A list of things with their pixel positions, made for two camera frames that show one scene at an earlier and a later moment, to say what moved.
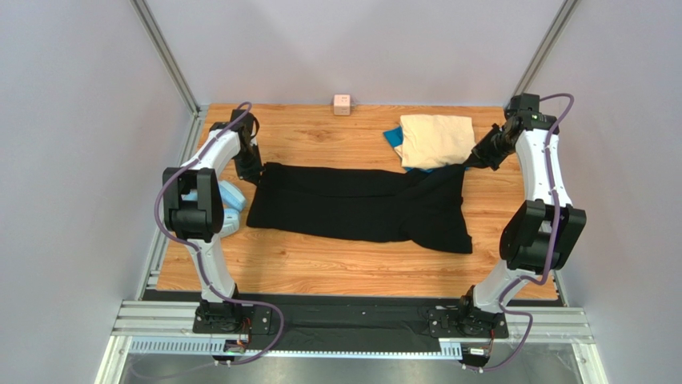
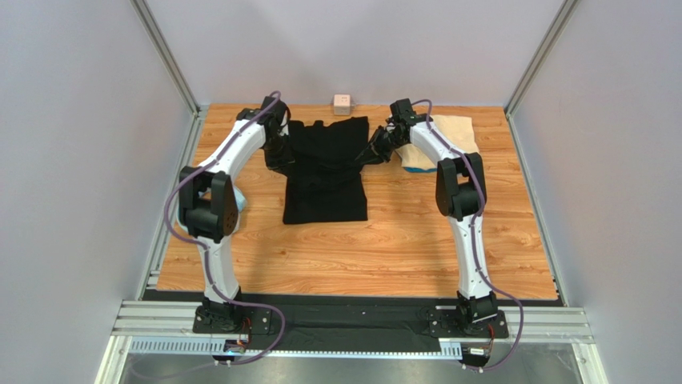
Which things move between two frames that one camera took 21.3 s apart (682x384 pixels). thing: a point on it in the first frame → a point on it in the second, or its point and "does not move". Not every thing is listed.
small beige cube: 342,105 does not move
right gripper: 476,158 → 379,144
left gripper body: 248,163 → 278,153
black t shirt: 421,207 → 325,183
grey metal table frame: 352,320 does not move
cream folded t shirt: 435,141 does not move
